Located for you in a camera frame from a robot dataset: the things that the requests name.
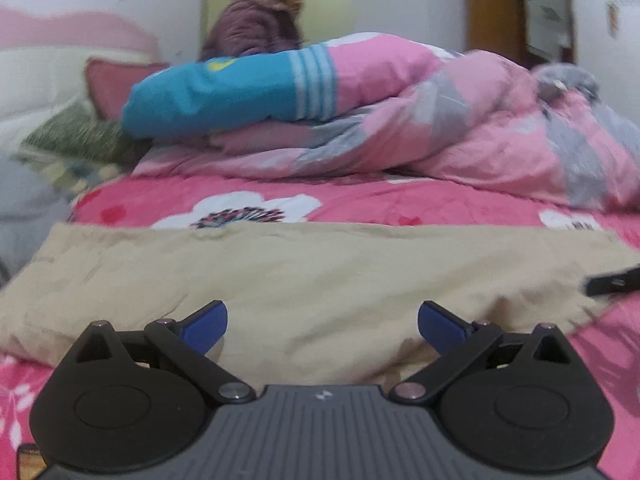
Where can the pink floral blanket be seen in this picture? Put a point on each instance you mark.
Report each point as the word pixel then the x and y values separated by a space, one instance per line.
pixel 610 346

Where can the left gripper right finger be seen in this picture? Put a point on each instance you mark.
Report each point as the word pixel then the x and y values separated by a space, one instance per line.
pixel 522 403

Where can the person in purple jacket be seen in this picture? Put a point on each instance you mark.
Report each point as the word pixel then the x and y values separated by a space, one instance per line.
pixel 248 27

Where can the pink grey quilt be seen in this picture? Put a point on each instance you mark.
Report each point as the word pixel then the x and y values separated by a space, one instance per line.
pixel 370 103

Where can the pink white headboard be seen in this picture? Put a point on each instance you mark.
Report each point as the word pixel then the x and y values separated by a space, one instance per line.
pixel 43 60

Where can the dark pink pillow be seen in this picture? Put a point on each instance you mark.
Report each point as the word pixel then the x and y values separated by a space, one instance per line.
pixel 109 83

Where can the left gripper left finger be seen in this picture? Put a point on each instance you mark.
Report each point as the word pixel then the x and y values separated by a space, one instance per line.
pixel 124 401

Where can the grey garment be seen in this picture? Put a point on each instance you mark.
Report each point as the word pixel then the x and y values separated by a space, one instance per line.
pixel 29 209

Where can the beige trousers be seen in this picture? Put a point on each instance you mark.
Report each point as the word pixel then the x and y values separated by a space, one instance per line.
pixel 309 303

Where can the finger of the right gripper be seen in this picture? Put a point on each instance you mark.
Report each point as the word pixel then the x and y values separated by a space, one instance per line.
pixel 623 282

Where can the wooden door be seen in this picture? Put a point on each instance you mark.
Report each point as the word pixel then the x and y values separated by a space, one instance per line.
pixel 527 32

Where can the green patterned pillow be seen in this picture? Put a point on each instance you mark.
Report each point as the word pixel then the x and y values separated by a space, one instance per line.
pixel 76 152

